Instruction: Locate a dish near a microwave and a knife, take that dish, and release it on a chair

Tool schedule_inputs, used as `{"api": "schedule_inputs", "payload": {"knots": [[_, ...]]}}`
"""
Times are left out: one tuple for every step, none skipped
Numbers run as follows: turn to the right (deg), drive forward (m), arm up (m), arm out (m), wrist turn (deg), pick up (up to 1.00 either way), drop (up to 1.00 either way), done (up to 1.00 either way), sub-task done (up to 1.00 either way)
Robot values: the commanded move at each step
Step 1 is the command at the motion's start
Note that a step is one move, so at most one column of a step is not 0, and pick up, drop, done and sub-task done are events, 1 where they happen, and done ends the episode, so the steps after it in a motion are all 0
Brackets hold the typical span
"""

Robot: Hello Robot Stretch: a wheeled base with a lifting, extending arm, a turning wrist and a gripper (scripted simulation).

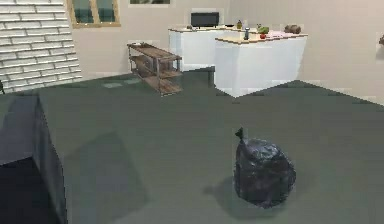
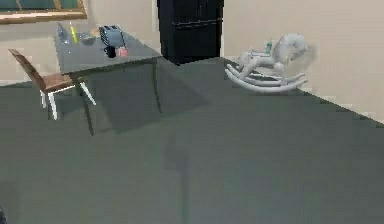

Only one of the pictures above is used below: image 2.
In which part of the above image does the white rocking horse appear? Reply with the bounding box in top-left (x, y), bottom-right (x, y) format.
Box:
top-left (224, 32), bottom-right (309, 94)

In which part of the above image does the yellow bottle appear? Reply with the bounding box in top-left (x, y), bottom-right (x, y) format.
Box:
top-left (68, 21), bottom-right (80, 45)

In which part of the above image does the brown wooden chair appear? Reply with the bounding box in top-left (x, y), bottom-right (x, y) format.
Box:
top-left (8, 48), bottom-right (97, 121)

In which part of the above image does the grey bowl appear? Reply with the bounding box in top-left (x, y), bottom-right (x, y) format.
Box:
top-left (79, 32), bottom-right (97, 46)

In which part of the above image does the grey dining table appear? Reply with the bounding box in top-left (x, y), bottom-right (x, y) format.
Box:
top-left (54, 22), bottom-right (164, 137)

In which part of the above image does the wooden framed window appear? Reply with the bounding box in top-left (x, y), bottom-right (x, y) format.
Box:
top-left (0, 0), bottom-right (88, 25)

